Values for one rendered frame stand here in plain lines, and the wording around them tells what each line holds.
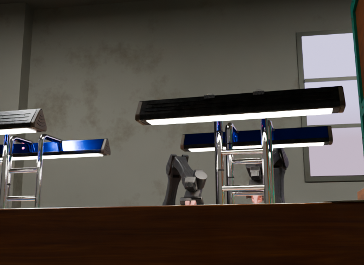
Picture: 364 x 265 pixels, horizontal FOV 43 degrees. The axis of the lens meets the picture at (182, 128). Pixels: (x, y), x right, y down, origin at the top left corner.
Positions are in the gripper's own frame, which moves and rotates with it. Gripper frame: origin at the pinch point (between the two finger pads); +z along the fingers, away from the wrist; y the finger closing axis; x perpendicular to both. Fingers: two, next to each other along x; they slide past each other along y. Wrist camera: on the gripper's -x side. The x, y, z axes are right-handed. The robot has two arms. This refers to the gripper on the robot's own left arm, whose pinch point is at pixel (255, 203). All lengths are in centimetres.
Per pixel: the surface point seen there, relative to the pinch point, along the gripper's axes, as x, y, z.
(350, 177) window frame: 125, 63, -199
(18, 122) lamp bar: -69, -70, 43
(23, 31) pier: -25, -252, -264
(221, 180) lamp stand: -42, -5, 42
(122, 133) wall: 75, -150, -215
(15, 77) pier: 12, -256, -232
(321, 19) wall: 7, 48, -298
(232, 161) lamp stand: -33.3, -5.0, 17.2
